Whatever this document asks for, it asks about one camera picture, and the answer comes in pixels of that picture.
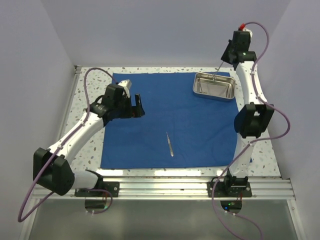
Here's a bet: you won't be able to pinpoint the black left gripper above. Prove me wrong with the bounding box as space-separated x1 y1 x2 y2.
114 93 145 119

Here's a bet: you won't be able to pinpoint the stainless steel instrument tray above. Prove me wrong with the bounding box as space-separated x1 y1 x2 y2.
192 72 236 102

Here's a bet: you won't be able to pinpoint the blue surgical cloth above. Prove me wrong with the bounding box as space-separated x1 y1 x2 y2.
100 72 238 169

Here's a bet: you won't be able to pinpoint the silver scalpel handle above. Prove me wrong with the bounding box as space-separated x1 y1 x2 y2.
166 132 174 157

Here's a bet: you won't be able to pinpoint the silver surgical forceps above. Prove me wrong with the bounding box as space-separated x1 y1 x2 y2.
213 61 224 80

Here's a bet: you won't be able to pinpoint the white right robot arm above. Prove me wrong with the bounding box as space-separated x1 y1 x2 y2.
214 29 274 197

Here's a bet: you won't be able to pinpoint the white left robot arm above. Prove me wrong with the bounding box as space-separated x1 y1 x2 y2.
33 79 145 197

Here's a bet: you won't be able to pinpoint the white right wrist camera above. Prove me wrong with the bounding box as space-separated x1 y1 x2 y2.
238 23 253 38

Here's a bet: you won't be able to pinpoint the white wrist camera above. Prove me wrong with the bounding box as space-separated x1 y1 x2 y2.
238 23 253 38
118 79 132 90

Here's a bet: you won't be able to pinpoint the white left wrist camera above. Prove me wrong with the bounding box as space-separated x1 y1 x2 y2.
118 79 132 90

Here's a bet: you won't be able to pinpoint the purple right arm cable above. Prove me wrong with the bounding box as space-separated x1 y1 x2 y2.
211 21 292 240

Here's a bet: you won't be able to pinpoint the aluminium left side rail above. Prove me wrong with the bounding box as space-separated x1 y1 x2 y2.
50 65 82 145

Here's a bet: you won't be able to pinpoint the aluminium rail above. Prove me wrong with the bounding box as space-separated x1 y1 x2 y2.
31 176 297 201
50 65 82 145

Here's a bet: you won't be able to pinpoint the aluminium front rail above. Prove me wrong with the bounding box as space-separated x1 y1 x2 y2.
31 176 297 201

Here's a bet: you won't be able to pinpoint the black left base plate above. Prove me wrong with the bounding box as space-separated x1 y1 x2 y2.
74 181 120 198

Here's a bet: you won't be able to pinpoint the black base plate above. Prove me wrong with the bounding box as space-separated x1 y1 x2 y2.
74 181 120 198
206 176 253 198

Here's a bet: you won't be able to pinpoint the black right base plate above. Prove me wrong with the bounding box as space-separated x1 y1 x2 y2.
206 176 253 198

